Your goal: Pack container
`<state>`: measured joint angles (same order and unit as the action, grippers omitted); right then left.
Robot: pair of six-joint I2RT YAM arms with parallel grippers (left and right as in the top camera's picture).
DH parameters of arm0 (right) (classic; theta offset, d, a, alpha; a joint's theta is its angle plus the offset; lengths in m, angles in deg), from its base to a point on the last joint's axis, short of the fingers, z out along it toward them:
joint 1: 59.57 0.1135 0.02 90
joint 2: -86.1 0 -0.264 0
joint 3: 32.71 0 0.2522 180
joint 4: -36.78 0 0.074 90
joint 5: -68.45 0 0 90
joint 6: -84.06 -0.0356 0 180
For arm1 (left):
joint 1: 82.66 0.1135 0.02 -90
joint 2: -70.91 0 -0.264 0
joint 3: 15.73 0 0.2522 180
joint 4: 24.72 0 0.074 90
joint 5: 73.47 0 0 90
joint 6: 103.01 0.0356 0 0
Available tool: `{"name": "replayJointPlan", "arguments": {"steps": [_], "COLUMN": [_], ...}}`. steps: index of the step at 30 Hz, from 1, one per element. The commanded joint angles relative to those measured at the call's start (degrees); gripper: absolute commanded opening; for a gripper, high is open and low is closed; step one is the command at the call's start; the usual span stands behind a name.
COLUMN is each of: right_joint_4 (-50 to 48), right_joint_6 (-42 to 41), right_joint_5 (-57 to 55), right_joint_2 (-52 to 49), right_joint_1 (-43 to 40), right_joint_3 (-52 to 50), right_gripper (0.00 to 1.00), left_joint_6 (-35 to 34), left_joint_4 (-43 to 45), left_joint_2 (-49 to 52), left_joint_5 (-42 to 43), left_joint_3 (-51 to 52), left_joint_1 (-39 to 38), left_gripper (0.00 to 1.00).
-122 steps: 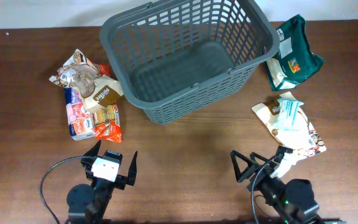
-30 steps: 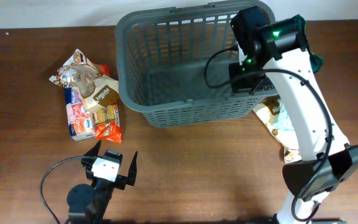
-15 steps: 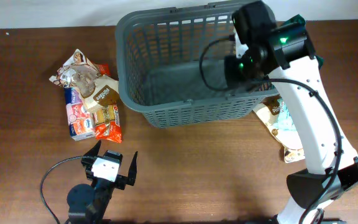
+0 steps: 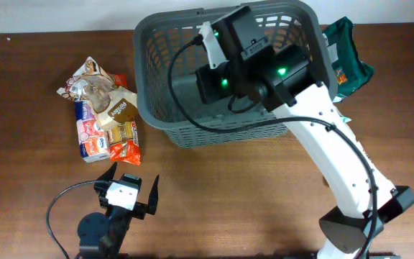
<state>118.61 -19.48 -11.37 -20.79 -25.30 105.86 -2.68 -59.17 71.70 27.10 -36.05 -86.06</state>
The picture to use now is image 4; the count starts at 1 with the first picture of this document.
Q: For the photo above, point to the dark green snack bag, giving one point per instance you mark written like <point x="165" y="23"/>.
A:
<point x="351" y="73"/>

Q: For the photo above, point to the light blue tissue pack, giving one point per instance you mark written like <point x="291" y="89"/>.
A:
<point x="345" y="119"/>

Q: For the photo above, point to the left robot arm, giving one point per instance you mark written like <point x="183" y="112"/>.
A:
<point x="102" y="234"/>

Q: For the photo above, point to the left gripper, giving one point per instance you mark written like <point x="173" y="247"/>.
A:
<point x="142" y="209"/>

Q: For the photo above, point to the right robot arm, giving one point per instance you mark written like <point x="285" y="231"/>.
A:
<point x="243" y="63"/>

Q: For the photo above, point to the blue Kleenex tissue pack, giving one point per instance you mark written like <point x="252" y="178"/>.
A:
<point x="92" y="140"/>

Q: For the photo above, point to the beige pantree pouch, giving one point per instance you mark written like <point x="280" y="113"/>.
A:
<point x="353" y="137"/>
<point x="107" y="94"/>

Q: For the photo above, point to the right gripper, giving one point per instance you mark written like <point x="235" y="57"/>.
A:
<point x="207" y="83"/>

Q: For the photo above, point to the orange spaghetti packet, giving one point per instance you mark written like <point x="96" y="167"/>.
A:
<point x="124" y="143"/>

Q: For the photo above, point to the grey plastic slotted basket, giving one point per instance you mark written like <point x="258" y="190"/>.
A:
<point x="160" y="83"/>

